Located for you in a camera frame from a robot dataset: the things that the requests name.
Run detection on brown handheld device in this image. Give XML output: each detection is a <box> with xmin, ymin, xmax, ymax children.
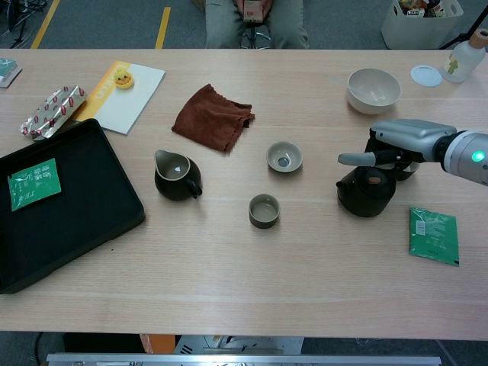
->
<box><xmin>243</xmin><ymin>0</ymin><xmax>266</xmax><ymax>24</ymax></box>

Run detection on green tea packet barcode label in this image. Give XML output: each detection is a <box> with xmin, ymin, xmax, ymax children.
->
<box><xmin>408</xmin><ymin>207</ymin><xmax>461</xmax><ymax>267</ymax></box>

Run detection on black cast iron teapot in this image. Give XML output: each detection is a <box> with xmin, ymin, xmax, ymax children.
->
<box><xmin>335</xmin><ymin>165</ymin><xmax>397</xmax><ymax>219</ymax></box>

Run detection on green and white small box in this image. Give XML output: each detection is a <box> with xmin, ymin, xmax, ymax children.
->
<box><xmin>0</xmin><ymin>57</ymin><xmax>23</xmax><ymax>88</ymax></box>

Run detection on shallow grey tea bowl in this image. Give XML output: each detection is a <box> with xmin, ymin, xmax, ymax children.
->
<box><xmin>265</xmin><ymin>141</ymin><xmax>304</xmax><ymax>175</ymax></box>

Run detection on assorted snack packets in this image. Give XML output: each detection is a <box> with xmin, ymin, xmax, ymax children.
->
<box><xmin>396</xmin><ymin>0</ymin><xmax>447</xmax><ymax>18</ymax></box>

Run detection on brown folded cloth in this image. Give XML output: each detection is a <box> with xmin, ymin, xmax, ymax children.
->
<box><xmin>171</xmin><ymin>83</ymin><xmax>256</xmax><ymax>154</ymax></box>

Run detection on seated person in grey trousers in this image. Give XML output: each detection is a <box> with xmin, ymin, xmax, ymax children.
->
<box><xmin>204</xmin><ymin>0</ymin><xmax>309</xmax><ymax>50</ymax></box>

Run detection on green tea packet white characters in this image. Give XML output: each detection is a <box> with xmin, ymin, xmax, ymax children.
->
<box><xmin>7</xmin><ymin>158</ymin><xmax>63</xmax><ymax>213</ymax></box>

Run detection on white robot base chassis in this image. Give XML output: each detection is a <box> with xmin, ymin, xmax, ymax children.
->
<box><xmin>173</xmin><ymin>335</ymin><xmax>304</xmax><ymax>355</ymax></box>

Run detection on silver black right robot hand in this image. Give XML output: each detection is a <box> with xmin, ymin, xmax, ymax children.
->
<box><xmin>338</xmin><ymin>118</ymin><xmax>458</xmax><ymax>172</ymax></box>

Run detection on black rectangular tray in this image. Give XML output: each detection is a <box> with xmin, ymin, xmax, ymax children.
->
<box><xmin>0</xmin><ymin>117</ymin><xmax>146</xmax><ymax>295</ymax></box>

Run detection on white storage bin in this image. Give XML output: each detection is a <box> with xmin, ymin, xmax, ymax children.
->
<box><xmin>380</xmin><ymin>0</ymin><xmax>464</xmax><ymax>50</ymax></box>

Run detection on yellow and white booklet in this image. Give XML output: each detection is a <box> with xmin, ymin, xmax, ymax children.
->
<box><xmin>72</xmin><ymin>59</ymin><xmax>167</xmax><ymax>136</ymax></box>

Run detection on yellow duck toy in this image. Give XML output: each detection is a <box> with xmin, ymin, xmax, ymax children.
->
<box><xmin>114</xmin><ymin>67</ymin><xmax>136</xmax><ymax>90</ymax></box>

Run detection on white ceramic bowl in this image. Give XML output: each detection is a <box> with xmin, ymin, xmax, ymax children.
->
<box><xmin>346</xmin><ymin>68</ymin><xmax>403</xmax><ymax>116</ymax></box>

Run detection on black ceramic pouring pitcher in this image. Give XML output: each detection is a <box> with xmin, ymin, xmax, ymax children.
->
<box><xmin>153</xmin><ymin>149</ymin><xmax>204</xmax><ymax>202</ymax></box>

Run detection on silver red snack packet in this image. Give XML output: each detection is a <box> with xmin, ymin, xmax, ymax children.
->
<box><xmin>18</xmin><ymin>85</ymin><xmax>88</xmax><ymax>141</ymax></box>

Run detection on chrome stool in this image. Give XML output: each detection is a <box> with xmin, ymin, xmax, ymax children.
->
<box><xmin>240</xmin><ymin>22</ymin><xmax>274</xmax><ymax>50</ymax></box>

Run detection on frosted bottle with cork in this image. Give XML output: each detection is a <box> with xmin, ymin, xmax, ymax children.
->
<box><xmin>441</xmin><ymin>31</ymin><xmax>488</xmax><ymax>84</ymax></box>

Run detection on orange panel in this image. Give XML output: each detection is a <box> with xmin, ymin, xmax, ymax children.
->
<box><xmin>139</xmin><ymin>333</ymin><xmax>176</xmax><ymax>354</ymax></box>

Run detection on black tripod leg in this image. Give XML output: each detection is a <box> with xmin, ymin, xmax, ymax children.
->
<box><xmin>438</xmin><ymin>0</ymin><xmax>488</xmax><ymax>50</ymax></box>

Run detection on white round lid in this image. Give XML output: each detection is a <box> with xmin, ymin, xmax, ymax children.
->
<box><xmin>410</xmin><ymin>64</ymin><xmax>443</xmax><ymax>88</ymax></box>

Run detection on dark straight-sided teacup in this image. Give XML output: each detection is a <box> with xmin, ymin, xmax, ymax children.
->
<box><xmin>248</xmin><ymin>193</ymin><xmax>281</xmax><ymax>230</ymax></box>
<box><xmin>394</xmin><ymin>160</ymin><xmax>420</xmax><ymax>182</ymax></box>

